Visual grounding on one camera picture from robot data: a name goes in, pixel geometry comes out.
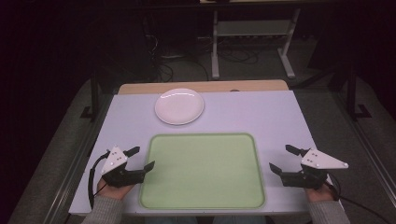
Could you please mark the green tray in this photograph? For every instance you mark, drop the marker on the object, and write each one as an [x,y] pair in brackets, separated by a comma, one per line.
[202,171]

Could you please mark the white round plate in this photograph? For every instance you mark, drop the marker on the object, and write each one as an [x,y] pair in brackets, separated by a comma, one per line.
[179,106]

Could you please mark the person's left hand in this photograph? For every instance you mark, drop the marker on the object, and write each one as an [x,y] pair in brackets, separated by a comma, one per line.
[113,191]

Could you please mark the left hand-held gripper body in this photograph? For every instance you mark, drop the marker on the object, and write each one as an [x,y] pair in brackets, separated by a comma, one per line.
[115,161]

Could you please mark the white metal table frame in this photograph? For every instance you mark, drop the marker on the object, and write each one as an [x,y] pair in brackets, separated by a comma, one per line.
[214,56]

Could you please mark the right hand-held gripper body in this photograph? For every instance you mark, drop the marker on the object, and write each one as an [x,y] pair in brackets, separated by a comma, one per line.
[317,161]

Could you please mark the black metal stand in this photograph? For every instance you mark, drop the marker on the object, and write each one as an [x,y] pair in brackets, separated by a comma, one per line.
[353,99]
[94,99]

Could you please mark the person's right hand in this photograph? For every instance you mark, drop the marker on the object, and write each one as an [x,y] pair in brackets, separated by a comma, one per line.
[320,195]

